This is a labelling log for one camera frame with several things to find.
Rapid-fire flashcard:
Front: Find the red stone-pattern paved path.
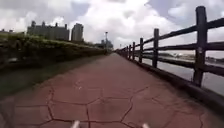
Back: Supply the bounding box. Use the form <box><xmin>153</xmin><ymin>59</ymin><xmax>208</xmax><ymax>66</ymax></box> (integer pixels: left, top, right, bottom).
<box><xmin>0</xmin><ymin>52</ymin><xmax>224</xmax><ymax>128</ymax></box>

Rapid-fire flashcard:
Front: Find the pole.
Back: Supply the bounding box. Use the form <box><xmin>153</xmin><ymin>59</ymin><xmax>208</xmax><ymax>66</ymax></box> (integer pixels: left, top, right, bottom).
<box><xmin>104</xmin><ymin>31</ymin><xmax>109</xmax><ymax>51</ymax></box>

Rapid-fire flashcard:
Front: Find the tall grey building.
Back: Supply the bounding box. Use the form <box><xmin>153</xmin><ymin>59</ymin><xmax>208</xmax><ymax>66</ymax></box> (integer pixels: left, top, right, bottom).
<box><xmin>70</xmin><ymin>22</ymin><xmax>85</xmax><ymax>42</ymax></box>

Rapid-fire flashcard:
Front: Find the green hedge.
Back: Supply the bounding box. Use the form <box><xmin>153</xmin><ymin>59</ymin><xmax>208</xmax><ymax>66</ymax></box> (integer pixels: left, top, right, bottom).
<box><xmin>0</xmin><ymin>34</ymin><xmax>108</xmax><ymax>72</ymax></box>

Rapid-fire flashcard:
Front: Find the wide grey building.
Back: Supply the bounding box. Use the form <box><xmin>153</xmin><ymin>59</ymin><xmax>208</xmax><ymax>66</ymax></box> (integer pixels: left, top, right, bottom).
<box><xmin>26</xmin><ymin>20</ymin><xmax>71</xmax><ymax>42</ymax></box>

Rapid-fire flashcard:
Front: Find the grey water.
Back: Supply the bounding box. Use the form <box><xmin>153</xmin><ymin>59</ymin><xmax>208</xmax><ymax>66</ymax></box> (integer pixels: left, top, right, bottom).
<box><xmin>134</xmin><ymin>54</ymin><xmax>224</xmax><ymax>97</ymax></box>

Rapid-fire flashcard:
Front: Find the grass strip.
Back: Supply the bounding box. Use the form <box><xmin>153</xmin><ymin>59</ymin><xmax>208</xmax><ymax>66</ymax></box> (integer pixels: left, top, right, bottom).
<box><xmin>0</xmin><ymin>54</ymin><xmax>108</xmax><ymax>100</ymax></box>

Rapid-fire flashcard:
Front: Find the dark wooden rail fence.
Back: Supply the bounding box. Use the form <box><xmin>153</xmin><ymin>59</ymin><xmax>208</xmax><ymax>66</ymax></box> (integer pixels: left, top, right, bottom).
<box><xmin>115</xmin><ymin>5</ymin><xmax>224</xmax><ymax>118</ymax></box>

